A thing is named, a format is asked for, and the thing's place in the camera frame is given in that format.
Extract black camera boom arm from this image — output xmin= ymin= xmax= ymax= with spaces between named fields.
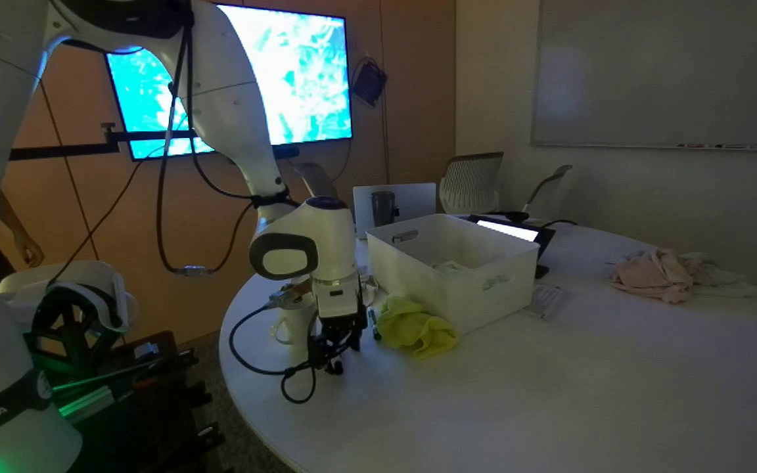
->
xmin=8 ymin=120 xmax=176 ymax=165

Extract wall whiteboard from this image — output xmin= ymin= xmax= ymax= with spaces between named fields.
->
xmin=530 ymin=0 xmax=757 ymax=159

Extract bright yellow cloth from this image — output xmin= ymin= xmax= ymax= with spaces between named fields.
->
xmin=375 ymin=293 xmax=459 ymax=360

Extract wall television screen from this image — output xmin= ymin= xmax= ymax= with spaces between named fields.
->
xmin=100 ymin=0 xmax=356 ymax=165

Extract white plastic basket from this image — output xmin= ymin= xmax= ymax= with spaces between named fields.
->
xmin=366 ymin=212 xmax=542 ymax=336

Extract pale white cloth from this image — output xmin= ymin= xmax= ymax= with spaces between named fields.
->
xmin=686 ymin=250 xmax=757 ymax=299

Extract grey mesh office chair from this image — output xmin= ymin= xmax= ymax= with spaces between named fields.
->
xmin=435 ymin=151 xmax=510 ymax=219

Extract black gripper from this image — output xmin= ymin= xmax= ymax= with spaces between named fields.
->
xmin=305 ymin=294 xmax=369 ymax=375

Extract pink cloth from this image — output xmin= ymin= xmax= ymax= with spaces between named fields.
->
xmin=610 ymin=248 xmax=699 ymax=307

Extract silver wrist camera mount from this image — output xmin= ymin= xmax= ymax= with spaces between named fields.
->
xmin=264 ymin=279 xmax=312 ymax=311

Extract black wall device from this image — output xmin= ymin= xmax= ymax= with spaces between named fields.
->
xmin=354 ymin=57 xmax=392 ymax=107

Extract white waffle towel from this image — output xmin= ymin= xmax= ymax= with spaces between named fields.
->
xmin=354 ymin=266 xmax=384 ymax=304

